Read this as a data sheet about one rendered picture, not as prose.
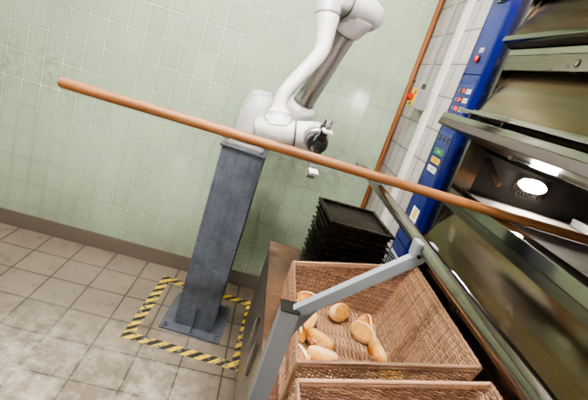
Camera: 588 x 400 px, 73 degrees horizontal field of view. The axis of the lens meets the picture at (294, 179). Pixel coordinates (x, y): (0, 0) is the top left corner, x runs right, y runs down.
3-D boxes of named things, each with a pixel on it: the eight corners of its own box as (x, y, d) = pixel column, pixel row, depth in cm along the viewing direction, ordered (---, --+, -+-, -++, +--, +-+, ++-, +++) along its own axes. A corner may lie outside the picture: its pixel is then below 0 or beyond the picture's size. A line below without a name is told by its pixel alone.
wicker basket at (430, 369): (392, 322, 163) (418, 264, 156) (444, 450, 109) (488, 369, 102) (279, 291, 159) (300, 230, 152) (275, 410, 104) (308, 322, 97)
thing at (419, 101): (417, 109, 208) (425, 91, 206) (424, 112, 199) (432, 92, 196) (404, 105, 207) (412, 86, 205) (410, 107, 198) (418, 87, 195)
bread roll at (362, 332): (368, 348, 138) (371, 350, 142) (379, 332, 139) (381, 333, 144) (345, 331, 143) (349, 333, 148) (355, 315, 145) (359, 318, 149)
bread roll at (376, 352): (385, 352, 129) (369, 358, 129) (391, 366, 132) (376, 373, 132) (375, 331, 139) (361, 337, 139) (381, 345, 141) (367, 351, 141)
